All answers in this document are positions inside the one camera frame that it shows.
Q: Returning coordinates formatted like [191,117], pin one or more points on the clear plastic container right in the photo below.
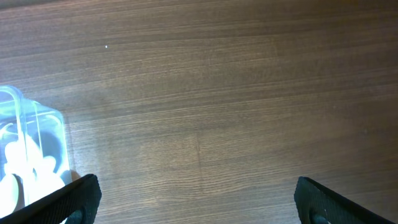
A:
[21,117]

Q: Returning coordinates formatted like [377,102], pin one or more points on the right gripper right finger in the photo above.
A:
[317,204]

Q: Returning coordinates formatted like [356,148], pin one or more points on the white plastic spoon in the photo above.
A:
[46,180]
[9,194]
[23,160]

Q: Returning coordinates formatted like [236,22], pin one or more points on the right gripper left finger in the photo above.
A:
[76,202]

